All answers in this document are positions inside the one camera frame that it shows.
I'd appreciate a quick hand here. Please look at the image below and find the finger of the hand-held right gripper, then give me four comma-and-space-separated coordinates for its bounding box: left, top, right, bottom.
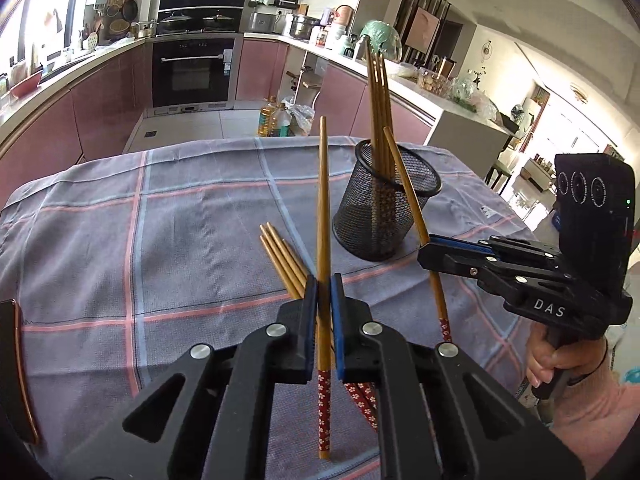
417, 242, 571, 306
429, 234, 558, 266

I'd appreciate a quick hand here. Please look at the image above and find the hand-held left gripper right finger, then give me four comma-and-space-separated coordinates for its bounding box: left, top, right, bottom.
330, 273, 586, 480

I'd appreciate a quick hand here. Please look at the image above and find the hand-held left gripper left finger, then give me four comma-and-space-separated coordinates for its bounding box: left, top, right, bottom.
60, 274, 321, 480

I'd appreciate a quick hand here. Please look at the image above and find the red-ended wooden chopstick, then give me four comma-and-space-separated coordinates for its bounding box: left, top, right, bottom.
381, 55, 396, 241
267, 222, 379, 432
259, 225, 373, 423
370, 51, 383, 241
364, 39, 377, 241
315, 116, 334, 461
259, 234, 307, 300
280, 238, 314, 286
382, 126, 453, 343

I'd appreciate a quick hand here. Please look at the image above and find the black mesh pen holder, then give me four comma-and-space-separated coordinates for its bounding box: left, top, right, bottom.
332, 139, 443, 262

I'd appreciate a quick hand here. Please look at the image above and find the person's right forearm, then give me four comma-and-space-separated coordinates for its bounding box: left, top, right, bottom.
542, 330, 640, 480

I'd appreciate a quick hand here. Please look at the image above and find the person's right hand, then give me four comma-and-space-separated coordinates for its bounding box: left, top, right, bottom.
525, 330, 608, 391

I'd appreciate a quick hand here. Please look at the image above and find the green plastic bag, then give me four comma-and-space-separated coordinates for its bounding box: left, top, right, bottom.
450, 77, 498, 116

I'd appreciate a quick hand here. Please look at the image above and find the clear food container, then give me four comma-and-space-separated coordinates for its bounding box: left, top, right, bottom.
417, 67, 451, 96

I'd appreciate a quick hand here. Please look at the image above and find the grey-blue checked tablecloth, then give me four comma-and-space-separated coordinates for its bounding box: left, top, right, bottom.
0, 135, 541, 480

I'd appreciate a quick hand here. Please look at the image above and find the pink kitchen base cabinet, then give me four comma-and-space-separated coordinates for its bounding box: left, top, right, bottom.
0, 40, 153, 206
235, 37, 436, 146

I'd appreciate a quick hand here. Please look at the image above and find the white plastic bag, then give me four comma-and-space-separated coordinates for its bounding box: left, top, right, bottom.
289, 104, 317, 136

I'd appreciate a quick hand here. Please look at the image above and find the yellow cooking oil bottle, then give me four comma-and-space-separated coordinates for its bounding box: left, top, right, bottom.
257, 97, 278, 137

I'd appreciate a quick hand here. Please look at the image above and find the stainless steel steamer pot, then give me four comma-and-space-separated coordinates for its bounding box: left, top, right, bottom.
290, 14, 321, 40

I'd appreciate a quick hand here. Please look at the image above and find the black built-in oven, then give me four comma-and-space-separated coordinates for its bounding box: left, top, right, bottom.
150, 35, 238, 111

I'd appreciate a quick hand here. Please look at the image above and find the black smartphone copper edge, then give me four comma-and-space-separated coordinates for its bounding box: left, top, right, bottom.
0, 299, 41, 446

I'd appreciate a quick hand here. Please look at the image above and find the black wok with lid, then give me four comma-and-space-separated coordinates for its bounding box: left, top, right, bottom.
160, 11, 193, 31

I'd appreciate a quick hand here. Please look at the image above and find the black range hood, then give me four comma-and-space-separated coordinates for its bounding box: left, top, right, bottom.
157, 0, 248, 36

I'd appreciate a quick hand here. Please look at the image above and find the pink bowl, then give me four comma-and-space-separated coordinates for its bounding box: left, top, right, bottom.
10, 71, 43, 100

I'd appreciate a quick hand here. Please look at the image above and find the pink wall picture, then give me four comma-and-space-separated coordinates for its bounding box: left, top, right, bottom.
404, 6, 441, 53

